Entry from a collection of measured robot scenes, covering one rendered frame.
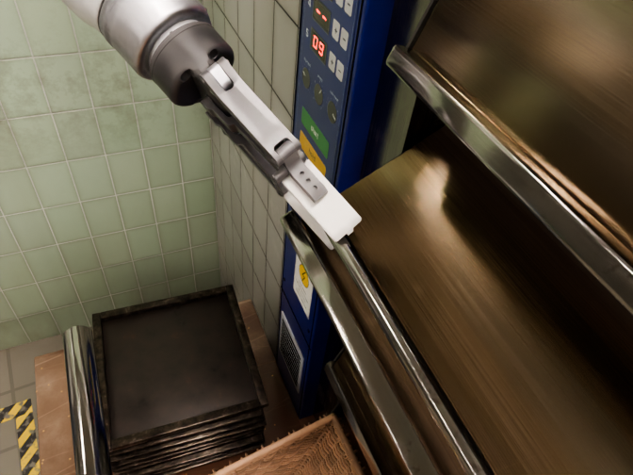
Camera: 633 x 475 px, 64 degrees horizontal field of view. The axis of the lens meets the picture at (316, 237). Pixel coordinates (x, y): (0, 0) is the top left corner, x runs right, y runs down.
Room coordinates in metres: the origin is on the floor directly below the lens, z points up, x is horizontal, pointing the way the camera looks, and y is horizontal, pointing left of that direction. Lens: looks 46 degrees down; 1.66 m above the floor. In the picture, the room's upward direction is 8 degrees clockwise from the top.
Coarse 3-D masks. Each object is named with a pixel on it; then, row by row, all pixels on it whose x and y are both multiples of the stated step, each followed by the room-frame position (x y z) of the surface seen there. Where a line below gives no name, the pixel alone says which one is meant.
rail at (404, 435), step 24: (288, 216) 0.37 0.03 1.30; (312, 240) 0.34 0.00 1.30; (312, 264) 0.31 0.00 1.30; (336, 288) 0.29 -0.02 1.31; (336, 312) 0.26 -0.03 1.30; (360, 336) 0.24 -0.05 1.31; (360, 360) 0.22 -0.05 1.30; (384, 384) 0.20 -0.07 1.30; (384, 408) 0.18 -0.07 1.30; (408, 432) 0.16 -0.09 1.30; (408, 456) 0.15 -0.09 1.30; (432, 456) 0.15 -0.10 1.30
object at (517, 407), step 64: (448, 128) 0.45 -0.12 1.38; (384, 192) 0.39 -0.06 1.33; (448, 192) 0.38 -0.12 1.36; (384, 256) 0.32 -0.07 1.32; (448, 256) 0.31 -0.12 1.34; (512, 256) 0.30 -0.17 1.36; (448, 320) 0.25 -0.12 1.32; (512, 320) 0.25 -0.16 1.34; (576, 320) 0.24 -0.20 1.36; (448, 384) 0.20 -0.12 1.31; (512, 384) 0.20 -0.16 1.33; (576, 384) 0.19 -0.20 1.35; (448, 448) 0.16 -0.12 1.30; (512, 448) 0.16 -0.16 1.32; (576, 448) 0.15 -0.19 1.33
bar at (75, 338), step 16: (64, 336) 0.28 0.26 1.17; (80, 336) 0.28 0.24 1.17; (64, 352) 0.26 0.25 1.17; (80, 352) 0.26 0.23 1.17; (80, 368) 0.24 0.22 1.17; (96, 368) 0.25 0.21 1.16; (80, 384) 0.23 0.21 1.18; (96, 384) 0.23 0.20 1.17; (80, 400) 0.21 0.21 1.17; (96, 400) 0.21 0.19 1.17; (80, 416) 0.19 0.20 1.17; (96, 416) 0.20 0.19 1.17; (80, 432) 0.18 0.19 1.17; (96, 432) 0.18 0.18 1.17; (80, 448) 0.17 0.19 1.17; (96, 448) 0.17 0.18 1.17; (80, 464) 0.15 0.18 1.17; (96, 464) 0.15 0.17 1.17
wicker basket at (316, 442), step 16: (336, 416) 0.38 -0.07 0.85; (304, 432) 0.35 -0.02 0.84; (320, 432) 0.37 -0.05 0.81; (336, 432) 0.36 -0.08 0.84; (272, 448) 0.33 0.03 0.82; (288, 448) 0.34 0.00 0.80; (304, 448) 0.35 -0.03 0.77; (320, 448) 0.36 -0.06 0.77; (336, 448) 0.34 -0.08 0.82; (240, 464) 0.30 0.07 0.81; (256, 464) 0.31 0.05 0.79; (272, 464) 0.33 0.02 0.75; (288, 464) 0.34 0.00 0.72; (304, 464) 0.35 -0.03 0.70; (320, 464) 0.34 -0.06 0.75; (336, 464) 0.32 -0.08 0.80; (352, 464) 0.31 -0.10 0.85
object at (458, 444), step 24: (360, 264) 0.28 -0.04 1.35; (360, 288) 0.26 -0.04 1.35; (384, 312) 0.23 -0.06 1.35; (408, 336) 0.21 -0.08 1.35; (408, 360) 0.19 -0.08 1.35; (432, 384) 0.18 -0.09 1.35; (432, 408) 0.16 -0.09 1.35; (456, 432) 0.15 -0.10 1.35; (456, 456) 0.13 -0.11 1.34; (480, 456) 0.13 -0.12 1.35
